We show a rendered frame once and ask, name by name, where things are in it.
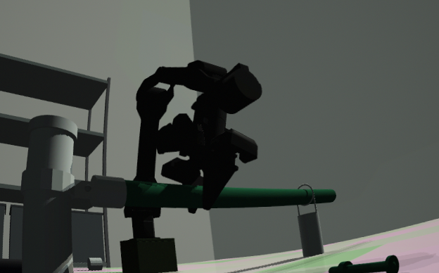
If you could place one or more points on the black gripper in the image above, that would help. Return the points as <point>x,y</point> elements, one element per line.
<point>216,159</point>

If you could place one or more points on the grey post with cap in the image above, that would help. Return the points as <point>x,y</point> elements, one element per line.
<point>47,229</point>

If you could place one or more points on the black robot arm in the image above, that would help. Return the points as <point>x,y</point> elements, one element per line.
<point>222,93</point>

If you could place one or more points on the dark green bolt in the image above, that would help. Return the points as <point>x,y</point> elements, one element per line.
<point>391,265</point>

